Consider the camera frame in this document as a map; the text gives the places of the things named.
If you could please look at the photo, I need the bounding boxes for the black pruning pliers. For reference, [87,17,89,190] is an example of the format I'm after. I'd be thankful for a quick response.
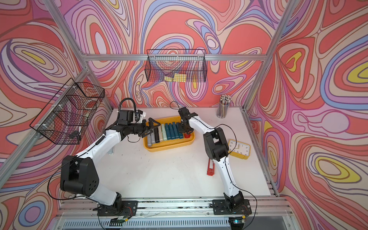
[154,127,160,143]

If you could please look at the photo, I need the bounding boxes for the black wire basket left wall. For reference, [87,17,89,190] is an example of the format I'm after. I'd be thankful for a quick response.
[30,78,105,145]

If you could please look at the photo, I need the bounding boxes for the teal pliers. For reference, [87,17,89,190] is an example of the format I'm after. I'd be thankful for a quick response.
[165,123,172,140]
[168,123,176,140]
[176,122,184,139]
[172,122,180,139]

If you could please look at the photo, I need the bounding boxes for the black wire basket wall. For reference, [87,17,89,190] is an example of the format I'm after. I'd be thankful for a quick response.
[145,48,208,82]
[30,78,105,145]

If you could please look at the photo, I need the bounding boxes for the light green pliers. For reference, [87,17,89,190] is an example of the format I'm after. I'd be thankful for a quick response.
[161,124,168,141]

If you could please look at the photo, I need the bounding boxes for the pencil holder cup with pencils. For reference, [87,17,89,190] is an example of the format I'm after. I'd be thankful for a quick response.
[216,94,232,118]

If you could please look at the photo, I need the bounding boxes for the yellow plastic storage tray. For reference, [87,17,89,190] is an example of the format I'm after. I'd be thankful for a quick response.
[143,116,195,152]

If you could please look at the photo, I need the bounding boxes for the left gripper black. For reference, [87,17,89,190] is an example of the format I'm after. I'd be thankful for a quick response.
[127,118,160,138]

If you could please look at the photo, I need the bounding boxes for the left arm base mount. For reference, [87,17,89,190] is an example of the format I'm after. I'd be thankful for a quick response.
[94,200,138,217]

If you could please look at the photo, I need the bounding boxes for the yellow alarm clock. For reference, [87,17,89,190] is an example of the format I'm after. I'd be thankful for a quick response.
[228,140,251,160]

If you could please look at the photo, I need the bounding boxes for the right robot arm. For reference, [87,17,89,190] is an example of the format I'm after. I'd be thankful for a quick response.
[178,107,244,212]

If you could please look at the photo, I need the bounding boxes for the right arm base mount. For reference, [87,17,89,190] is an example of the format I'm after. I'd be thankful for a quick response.
[209,199,253,217]

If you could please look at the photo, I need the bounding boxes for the black wire basket back wall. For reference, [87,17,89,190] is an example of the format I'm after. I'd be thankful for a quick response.
[145,48,208,82]

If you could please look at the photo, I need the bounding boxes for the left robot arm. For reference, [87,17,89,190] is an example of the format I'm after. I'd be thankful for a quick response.
[60,110,161,206]

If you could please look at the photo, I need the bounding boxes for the beige pruning pliers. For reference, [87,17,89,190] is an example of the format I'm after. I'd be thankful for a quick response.
[158,126,163,142]

